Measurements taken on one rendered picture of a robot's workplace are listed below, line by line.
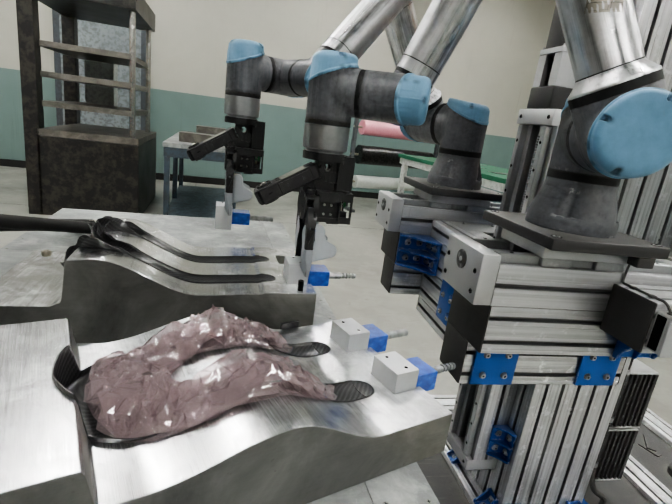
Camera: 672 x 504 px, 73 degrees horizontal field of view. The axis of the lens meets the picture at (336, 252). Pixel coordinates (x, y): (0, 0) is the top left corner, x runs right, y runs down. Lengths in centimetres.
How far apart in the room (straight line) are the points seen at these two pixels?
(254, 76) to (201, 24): 638
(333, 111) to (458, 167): 61
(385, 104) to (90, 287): 51
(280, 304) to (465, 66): 776
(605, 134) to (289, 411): 53
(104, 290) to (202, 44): 671
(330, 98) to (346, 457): 51
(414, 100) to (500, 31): 801
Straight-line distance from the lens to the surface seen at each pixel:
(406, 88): 72
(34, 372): 52
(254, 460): 44
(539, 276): 84
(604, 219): 87
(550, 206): 86
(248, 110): 101
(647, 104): 72
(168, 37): 738
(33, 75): 490
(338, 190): 77
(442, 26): 86
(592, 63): 74
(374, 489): 54
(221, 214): 104
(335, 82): 74
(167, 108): 733
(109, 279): 74
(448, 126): 130
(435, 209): 126
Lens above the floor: 117
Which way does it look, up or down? 16 degrees down
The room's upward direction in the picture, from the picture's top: 8 degrees clockwise
